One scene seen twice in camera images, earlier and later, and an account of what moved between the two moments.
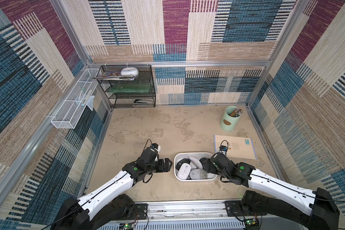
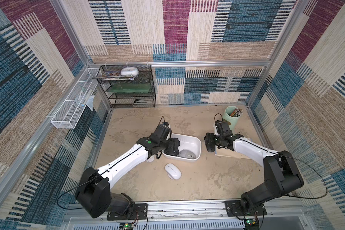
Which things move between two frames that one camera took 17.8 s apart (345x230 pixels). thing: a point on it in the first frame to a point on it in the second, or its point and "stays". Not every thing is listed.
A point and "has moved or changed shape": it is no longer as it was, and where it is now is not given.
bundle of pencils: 236,112 stays
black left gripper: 167,167 to 170,147
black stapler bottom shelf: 142,101 stays
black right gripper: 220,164 to 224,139
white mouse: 184,171 has moved or changed shape
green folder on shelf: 130,87 stays
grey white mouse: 198,174 to 187,154
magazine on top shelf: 115,75 stays
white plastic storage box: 189,166 to 187,142
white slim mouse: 195,161 to 172,171
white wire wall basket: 69,113 stays
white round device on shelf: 127,71 stays
